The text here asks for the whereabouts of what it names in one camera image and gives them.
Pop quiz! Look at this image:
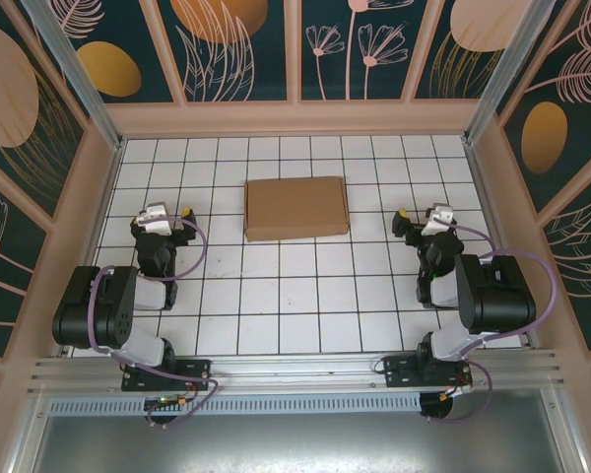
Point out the small circuit board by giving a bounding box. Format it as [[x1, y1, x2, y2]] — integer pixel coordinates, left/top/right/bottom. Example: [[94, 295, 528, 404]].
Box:
[[144, 393, 191, 411]]

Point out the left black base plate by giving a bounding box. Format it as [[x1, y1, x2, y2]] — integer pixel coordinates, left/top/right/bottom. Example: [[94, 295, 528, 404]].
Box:
[[121, 358, 213, 393]]

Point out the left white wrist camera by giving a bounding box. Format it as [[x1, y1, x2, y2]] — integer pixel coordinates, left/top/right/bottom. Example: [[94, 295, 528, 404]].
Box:
[[135, 202, 174, 236]]

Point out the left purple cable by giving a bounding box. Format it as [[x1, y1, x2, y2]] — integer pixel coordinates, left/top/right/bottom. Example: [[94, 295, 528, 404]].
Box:
[[87, 219, 223, 430]]

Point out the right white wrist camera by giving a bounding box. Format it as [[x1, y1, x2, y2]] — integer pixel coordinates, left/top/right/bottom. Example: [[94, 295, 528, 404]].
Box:
[[425, 205, 458, 237]]

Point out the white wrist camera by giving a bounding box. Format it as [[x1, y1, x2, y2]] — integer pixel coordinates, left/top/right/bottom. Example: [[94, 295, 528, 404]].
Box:
[[425, 205, 458, 237], [135, 202, 174, 236]]

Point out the slotted grey cable duct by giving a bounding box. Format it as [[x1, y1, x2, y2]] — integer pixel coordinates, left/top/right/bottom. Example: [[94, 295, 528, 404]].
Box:
[[46, 392, 423, 416]]

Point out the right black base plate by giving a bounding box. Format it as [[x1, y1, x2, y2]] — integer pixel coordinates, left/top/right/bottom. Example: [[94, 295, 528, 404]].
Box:
[[382, 355, 474, 390]]

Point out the grey metal sheet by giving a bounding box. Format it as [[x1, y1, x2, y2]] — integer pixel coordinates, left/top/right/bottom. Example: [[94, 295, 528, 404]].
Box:
[[9, 413, 587, 473]]

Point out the aluminium front rail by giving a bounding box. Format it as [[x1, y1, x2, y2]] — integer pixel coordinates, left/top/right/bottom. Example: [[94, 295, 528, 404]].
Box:
[[27, 348, 565, 395]]

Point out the purple cable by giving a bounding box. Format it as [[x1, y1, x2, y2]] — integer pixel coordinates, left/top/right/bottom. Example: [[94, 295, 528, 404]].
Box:
[[87, 219, 223, 430], [423, 219, 558, 425]]

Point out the brown cardboard box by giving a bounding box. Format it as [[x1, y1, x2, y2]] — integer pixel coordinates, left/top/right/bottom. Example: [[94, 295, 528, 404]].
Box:
[[243, 175, 351, 243]]

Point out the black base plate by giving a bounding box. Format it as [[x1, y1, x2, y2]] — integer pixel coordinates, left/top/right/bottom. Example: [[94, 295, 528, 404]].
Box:
[[382, 355, 474, 390], [121, 358, 213, 393]]

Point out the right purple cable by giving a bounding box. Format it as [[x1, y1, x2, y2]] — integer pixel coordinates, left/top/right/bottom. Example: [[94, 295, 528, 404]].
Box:
[[423, 219, 558, 425]]

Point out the aluminium corner post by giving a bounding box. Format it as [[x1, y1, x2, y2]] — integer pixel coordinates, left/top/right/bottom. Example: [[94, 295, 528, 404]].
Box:
[[462, 0, 567, 145], [19, 0, 125, 152]]

